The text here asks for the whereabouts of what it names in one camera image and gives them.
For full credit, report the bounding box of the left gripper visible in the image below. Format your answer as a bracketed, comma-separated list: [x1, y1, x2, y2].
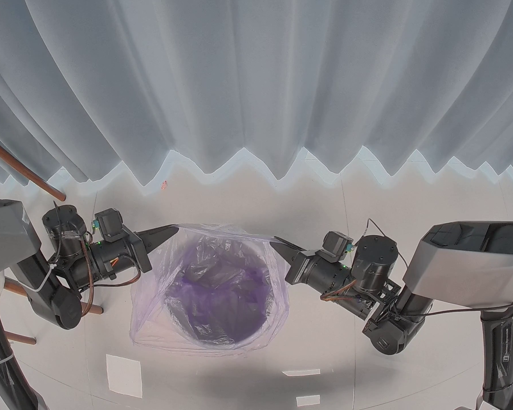
[87, 225, 180, 282]

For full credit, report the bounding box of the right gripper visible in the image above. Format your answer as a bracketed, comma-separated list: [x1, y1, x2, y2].
[272, 237, 355, 294]

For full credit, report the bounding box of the purple plastic bag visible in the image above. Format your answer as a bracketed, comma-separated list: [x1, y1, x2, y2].
[129, 224, 291, 351]

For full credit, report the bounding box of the white trash bin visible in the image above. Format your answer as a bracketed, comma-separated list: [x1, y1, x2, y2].
[162, 239, 279, 350]

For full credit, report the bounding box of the white curtain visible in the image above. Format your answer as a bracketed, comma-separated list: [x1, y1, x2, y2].
[0, 0, 513, 189]

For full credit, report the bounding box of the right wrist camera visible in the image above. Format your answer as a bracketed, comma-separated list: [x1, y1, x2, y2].
[322, 231, 355, 264]

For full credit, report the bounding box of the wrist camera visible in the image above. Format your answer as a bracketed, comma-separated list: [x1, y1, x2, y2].
[92, 209, 131, 243]
[322, 231, 355, 264]

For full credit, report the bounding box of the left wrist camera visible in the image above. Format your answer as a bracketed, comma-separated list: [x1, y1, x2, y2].
[92, 209, 131, 243]

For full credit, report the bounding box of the black cable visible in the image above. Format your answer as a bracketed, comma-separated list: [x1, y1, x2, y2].
[365, 218, 409, 268]

